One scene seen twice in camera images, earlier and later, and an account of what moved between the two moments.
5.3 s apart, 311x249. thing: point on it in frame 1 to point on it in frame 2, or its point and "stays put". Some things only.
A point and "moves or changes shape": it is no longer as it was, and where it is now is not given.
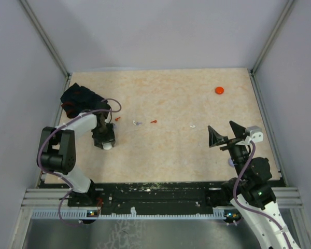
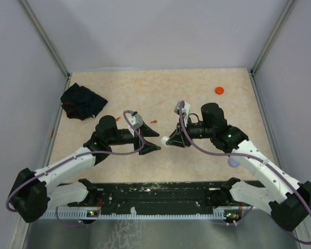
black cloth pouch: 79,98 stays put
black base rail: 127,197 stays put
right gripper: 215,138 to 178,137
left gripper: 109,138 to 147,132
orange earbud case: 219,90 stays put
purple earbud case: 230,162 stays put
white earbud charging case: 107,146 moves or changes shape
